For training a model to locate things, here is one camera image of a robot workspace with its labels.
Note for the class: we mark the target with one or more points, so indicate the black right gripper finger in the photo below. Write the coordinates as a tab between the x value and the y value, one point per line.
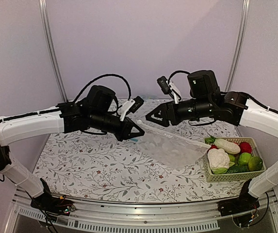
157	120
157	114

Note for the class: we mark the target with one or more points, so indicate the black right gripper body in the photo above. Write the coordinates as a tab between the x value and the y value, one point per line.
175	117

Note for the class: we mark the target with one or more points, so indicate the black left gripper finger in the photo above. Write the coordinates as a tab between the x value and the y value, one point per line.
129	135
135	128

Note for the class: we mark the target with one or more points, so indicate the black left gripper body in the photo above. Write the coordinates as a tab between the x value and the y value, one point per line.
121	134

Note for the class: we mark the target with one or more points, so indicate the frosted white zip top bag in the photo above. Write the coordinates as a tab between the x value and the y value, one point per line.
170	149

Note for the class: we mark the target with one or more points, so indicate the white toy cauliflower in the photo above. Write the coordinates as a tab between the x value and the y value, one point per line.
218	161

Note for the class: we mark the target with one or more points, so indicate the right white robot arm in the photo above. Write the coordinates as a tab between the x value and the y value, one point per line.
236	108

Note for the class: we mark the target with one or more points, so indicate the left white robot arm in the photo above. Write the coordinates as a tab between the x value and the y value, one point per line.
79	115

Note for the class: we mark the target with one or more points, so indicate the clear bag with blue zipper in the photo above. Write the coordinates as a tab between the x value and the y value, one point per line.
139	116

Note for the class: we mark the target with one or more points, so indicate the floral patterned table mat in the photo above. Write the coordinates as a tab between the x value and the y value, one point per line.
102	168

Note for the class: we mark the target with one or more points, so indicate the white toy radish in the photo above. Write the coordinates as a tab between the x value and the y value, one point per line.
220	143

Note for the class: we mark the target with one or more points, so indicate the beige perforated plastic basket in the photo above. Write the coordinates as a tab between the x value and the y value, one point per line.
210	177

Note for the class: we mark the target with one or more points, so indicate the light green toy apple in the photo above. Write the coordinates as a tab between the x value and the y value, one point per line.
232	158

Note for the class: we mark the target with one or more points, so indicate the red toy tomato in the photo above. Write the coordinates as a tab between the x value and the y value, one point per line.
245	147

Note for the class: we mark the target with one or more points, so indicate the dark green toy cucumber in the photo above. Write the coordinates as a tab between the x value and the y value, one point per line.
237	169

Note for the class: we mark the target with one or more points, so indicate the green toy lime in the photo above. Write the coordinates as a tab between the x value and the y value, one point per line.
244	159

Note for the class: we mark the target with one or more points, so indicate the green toy avocado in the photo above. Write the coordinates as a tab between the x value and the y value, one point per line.
255	163

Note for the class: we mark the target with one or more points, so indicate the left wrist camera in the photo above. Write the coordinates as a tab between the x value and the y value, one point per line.
130	106

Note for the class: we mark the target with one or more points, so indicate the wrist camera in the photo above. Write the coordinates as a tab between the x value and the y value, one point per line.
130	106
169	88

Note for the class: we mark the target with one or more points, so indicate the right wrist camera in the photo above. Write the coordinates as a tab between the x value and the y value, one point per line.
169	88

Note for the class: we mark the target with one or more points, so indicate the aluminium front rail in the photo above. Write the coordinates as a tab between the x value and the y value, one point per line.
97	216

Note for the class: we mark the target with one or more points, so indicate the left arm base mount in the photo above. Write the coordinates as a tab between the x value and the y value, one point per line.
52	205

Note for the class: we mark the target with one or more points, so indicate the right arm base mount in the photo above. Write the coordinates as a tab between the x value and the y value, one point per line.
245	202

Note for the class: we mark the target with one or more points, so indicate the right aluminium corner post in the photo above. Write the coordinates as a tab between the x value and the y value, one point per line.
239	44

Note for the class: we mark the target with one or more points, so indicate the aluminium corner post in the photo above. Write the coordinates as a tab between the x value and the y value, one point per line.
239	44
51	49

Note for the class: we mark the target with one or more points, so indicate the left aluminium corner post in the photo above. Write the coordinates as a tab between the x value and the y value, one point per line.
51	49

